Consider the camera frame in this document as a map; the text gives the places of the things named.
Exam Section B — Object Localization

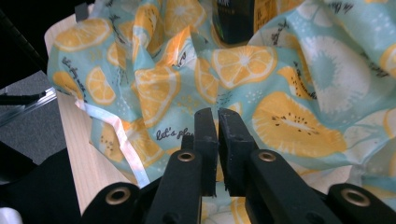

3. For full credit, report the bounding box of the small grey and white tag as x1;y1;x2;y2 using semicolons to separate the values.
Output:
74;2;91;22

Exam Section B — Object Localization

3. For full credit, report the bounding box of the teal orange-slice print bag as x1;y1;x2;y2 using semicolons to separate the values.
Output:
46;0;396;224

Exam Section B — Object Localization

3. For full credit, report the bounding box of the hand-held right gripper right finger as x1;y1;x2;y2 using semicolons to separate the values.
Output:
218;107;260;198

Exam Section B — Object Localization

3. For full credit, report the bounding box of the aluminium floor rail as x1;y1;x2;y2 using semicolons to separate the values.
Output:
0;87;58;127

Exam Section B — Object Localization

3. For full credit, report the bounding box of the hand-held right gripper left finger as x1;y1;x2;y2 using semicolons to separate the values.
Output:
180;107;219;198

